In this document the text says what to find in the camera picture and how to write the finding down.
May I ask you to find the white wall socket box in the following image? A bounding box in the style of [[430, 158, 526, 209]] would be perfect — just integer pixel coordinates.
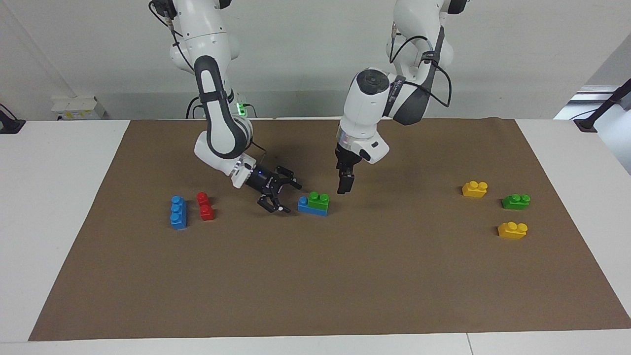
[[51, 96, 106, 120]]

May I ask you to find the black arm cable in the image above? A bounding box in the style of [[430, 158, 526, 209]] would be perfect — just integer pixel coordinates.
[[148, 0, 196, 75], [388, 25, 452, 108]]

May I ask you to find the black table clamp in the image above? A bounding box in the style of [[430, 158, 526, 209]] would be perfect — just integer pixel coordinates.
[[0, 104, 26, 135]]

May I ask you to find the blue three-stud toy block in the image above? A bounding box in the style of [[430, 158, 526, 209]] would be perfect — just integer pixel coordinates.
[[297, 196, 329, 217], [170, 196, 188, 230]]

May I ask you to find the black stand with pole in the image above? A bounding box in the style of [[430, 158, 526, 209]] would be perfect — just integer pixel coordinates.
[[573, 78, 631, 133]]

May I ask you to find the yellow two-stud toy block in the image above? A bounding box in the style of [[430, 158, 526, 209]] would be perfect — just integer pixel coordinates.
[[462, 181, 489, 199], [497, 222, 528, 241]]

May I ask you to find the brown table mat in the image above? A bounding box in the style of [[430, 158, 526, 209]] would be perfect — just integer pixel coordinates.
[[28, 117, 631, 342]]

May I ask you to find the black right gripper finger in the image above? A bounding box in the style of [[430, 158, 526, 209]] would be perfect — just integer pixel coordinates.
[[274, 166, 303, 190], [257, 192, 291, 214]]

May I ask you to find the green two-stud toy block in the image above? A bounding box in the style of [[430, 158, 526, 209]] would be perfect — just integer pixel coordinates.
[[502, 194, 531, 211], [308, 191, 331, 212]]

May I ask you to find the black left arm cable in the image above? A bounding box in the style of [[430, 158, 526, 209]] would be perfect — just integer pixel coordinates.
[[388, 25, 452, 108]]

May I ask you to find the red two-stud toy block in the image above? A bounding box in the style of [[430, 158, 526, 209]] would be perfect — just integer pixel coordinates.
[[196, 192, 215, 221]]

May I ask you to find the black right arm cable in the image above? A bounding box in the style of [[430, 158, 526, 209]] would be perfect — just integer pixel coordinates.
[[148, 0, 196, 75]]

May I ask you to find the grey metal frame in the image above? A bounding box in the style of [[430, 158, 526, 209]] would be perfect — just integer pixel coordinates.
[[554, 85, 631, 121]]

